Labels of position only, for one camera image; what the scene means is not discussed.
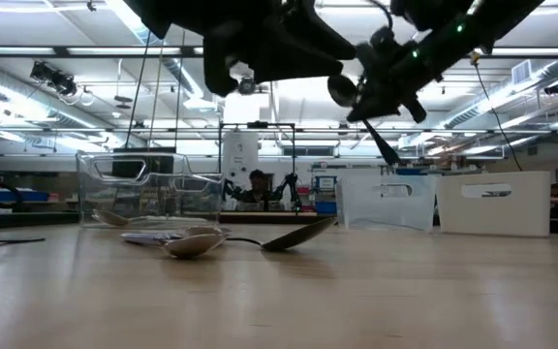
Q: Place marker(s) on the frosted translucent plastic bin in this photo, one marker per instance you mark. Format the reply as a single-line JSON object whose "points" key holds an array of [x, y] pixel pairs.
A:
{"points": [[385, 208]]}

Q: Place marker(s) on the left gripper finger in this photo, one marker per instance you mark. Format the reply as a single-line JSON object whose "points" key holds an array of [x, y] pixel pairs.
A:
{"points": [[322, 43], [298, 69]]}

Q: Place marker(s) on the ceiling camera cluster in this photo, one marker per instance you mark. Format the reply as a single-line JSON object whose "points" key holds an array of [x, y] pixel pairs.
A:
{"points": [[53, 77]]}

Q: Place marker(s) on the dark metal spoon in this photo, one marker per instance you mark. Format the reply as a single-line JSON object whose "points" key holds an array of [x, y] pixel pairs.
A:
{"points": [[298, 236]]}

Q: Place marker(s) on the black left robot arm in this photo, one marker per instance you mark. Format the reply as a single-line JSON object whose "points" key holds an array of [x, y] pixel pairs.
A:
{"points": [[177, 14]]}

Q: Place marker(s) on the person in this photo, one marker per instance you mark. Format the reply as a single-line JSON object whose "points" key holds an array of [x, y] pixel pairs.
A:
{"points": [[258, 181]]}

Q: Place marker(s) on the small framed sign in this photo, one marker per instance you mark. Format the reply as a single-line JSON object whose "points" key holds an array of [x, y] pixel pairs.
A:
{"points": [[326, 183]]}

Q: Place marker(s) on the blue storage bin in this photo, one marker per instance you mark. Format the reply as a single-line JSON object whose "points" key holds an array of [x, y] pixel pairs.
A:
{"points": [[326, 207]]}

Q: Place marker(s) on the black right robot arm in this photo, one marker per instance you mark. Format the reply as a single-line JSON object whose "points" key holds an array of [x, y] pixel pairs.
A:
{"points": [[477, 24]]}

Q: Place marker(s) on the clear plastic bin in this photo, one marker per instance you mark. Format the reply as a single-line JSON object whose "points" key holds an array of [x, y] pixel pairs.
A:
{"points": [[85, 194]]}

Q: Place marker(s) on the blue tray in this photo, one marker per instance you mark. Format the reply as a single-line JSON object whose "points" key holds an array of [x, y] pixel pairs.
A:
{"points": [[12, 196]]}

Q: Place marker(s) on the black background robot arm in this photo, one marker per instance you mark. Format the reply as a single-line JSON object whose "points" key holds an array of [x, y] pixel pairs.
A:
{"points": [[289, 186], [231, 190]]}

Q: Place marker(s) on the silver ceiling duct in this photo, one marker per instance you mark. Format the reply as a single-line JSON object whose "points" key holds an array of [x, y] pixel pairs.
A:
{"points": [[502, 92], [182, 72]]}

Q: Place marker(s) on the white plastic bin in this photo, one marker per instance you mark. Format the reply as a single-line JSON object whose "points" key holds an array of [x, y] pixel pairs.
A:
{"points": [[492, 215]]}

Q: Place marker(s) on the black gantry frame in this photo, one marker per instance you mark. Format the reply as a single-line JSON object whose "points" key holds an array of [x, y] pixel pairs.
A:
{"points": [[257, 125]]}

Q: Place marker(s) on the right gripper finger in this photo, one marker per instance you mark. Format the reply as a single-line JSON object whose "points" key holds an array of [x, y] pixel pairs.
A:
{"points": [[381, 104], [376, 77]]}

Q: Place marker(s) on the white ceiling vent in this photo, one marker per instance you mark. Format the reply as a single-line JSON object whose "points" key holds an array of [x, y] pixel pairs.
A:
{"points": [[521, 72]]}

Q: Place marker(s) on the black dome camera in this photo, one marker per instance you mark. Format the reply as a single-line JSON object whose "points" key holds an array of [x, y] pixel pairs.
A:
{"points": [[556, 88]]}

